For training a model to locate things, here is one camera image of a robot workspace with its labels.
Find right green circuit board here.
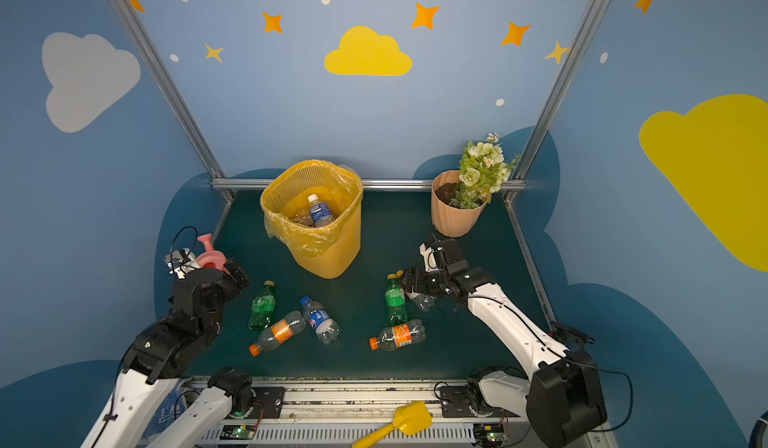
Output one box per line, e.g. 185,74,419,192
473,424,508,448

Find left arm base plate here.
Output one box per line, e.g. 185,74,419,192
229,386,285,421

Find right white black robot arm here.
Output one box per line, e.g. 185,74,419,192
396,238,608,447

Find clear bottle orange label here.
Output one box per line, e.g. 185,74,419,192
249,310,307,357
369,319,427,351

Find yellow plastic bin liner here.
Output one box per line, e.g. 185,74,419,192
260,160,363,257

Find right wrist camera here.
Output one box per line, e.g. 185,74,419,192
419,240,440,272

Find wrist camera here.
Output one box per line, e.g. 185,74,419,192
163,248,200,279
419,240,440,272

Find left green circuit board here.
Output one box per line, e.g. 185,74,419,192
219,425,257,441

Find yellow toy shovel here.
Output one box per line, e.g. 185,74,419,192
352,401,433,448

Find pink watering can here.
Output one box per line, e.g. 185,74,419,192
196,233,227,272

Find green bottle yellow cap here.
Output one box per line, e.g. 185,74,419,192
384,273,408,326

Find water bottle blue label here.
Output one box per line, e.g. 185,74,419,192
308,194,335,228

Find blue dotted work glove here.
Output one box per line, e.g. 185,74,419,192
142,387,187,440

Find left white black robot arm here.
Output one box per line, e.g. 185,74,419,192
82,261,255,447

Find ribbed terracotta flower pot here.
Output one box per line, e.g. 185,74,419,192
431,170,487,238

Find pepsi bottle blue cap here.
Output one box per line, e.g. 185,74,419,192
300,296,341,345

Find clear bottle pink label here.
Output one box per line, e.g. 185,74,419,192
407,292,436,312

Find clear bottle white cap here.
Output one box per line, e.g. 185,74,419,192
291,209,314,227

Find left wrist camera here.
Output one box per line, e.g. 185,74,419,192
163,248,200,279

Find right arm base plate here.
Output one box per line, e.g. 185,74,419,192
437,385,480,418

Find yellow mesh waste bin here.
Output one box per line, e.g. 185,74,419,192
260,160,363,279

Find green circuit board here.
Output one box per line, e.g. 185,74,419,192
473,424,508,448
219,425,257,441

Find white green artificial flowers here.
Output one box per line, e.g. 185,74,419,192
450,132,520,210

